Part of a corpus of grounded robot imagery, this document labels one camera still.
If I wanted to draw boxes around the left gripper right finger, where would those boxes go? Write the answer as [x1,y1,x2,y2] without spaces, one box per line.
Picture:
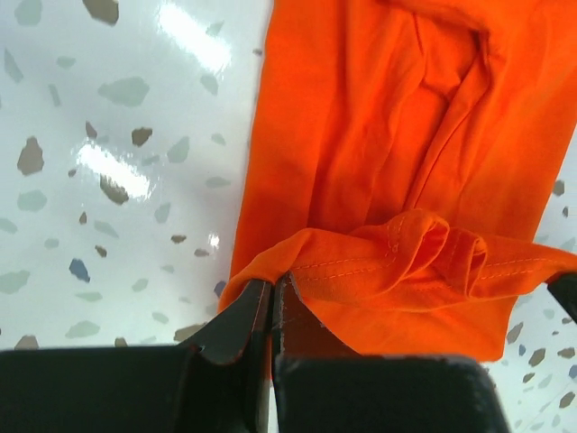
[271,272,362,433]

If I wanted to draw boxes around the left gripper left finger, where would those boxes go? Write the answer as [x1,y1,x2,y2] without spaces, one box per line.
[176,280,273,432]

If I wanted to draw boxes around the orange t shirt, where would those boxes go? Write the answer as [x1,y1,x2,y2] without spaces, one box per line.
[219,1,576,362]

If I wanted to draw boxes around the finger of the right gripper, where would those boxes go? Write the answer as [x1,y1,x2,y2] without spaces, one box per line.
[547,272,577,321]

